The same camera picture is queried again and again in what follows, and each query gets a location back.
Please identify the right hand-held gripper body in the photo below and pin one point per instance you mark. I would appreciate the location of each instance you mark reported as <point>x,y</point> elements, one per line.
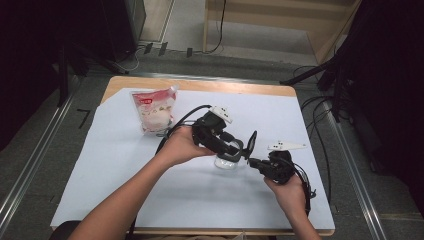
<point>280,166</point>

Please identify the white table cover sheet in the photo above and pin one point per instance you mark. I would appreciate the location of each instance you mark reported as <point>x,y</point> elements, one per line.
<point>133,186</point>

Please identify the person's left hand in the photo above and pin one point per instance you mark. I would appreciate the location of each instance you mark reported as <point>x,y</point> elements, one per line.
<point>180,146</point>

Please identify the metal floor rail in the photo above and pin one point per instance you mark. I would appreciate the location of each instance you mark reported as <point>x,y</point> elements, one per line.
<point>358,180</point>
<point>200,77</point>
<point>30,173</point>

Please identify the black stand leg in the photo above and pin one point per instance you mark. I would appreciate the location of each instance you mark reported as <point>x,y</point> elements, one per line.
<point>306,75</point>
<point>93,60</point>

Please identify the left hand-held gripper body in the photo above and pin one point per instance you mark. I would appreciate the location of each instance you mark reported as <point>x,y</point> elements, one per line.
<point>208,131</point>

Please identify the black cabinet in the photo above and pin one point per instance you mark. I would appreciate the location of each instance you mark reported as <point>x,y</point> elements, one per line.
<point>123,26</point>

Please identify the dark curtain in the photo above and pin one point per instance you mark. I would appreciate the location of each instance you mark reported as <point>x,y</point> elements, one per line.
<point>390,83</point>
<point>26,66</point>

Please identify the clear bag of buns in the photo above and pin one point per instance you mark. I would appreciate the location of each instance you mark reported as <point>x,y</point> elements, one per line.
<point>155,111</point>

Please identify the light wooden shelf frame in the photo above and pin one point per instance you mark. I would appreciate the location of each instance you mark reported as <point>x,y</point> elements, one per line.
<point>266,23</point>

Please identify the person's right hand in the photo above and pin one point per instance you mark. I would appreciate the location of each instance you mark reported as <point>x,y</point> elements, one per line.
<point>291,196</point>

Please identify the clear jar with black flip lid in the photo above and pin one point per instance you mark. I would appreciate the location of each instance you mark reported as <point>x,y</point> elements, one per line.
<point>226,165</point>

